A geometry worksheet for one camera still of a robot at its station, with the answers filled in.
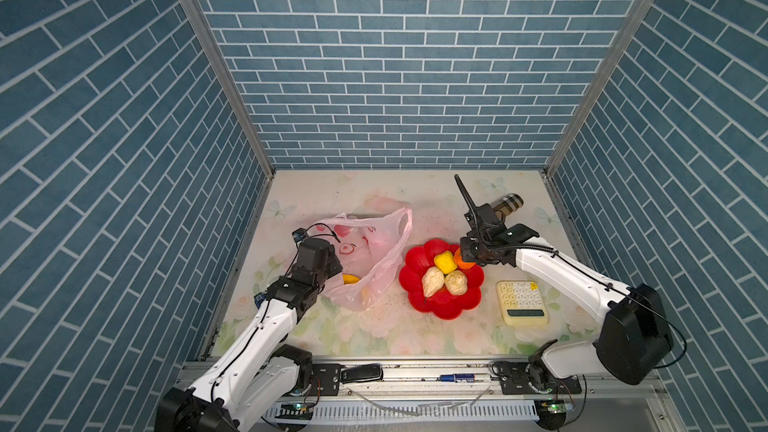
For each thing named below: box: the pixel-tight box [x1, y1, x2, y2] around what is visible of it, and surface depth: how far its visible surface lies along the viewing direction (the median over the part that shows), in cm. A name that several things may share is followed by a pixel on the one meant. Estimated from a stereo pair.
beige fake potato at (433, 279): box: [422, 266, 445, 298], surface depth 88 cm
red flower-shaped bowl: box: [399, 239, 485, 320], surface depth 89 cm
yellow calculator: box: [496, 280, 549, 328], surface depth 86 cm
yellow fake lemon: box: [434, 250, 458, 275], surface depth 91 cm
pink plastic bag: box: [307, 207, 413, 312], surface depth 90 cm
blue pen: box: [436, 373, 476, 383], surface depth 75 cm
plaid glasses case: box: [492, 193, 525, 216], surface depth 110 cm
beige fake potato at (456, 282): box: [444, 270, 468, 296], surface depth 86 cm
